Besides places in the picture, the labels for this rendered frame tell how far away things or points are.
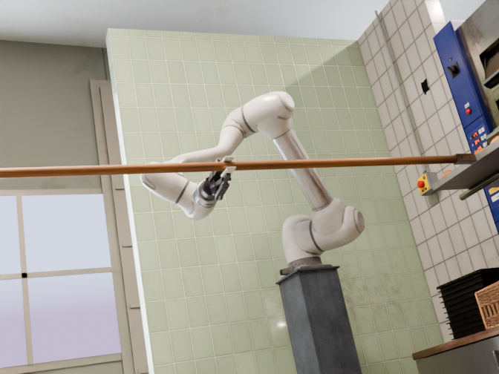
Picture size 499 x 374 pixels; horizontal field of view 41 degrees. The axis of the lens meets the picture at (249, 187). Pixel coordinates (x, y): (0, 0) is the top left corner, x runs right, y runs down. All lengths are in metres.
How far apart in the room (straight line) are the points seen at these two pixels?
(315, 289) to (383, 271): 0.91
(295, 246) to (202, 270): 0.57
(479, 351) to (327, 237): 0.76
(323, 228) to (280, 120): 0.52
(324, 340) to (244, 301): 0.63
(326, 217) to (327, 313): 0.41
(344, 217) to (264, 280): 0.71
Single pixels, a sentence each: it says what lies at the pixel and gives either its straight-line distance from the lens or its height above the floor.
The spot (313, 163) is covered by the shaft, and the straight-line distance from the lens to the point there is 2.26.
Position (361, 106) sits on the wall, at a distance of 4.15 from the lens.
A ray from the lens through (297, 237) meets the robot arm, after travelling 2.98.
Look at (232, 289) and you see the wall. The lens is 3.34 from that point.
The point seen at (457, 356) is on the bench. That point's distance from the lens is 2.88.
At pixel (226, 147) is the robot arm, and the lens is 2.68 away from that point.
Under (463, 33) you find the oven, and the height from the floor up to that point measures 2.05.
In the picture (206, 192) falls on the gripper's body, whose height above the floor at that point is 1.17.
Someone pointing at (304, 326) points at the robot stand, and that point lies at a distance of 2.89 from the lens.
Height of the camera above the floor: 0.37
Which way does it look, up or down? 20 degrees up
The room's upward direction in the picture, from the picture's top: 11 degrees counter-clockwise
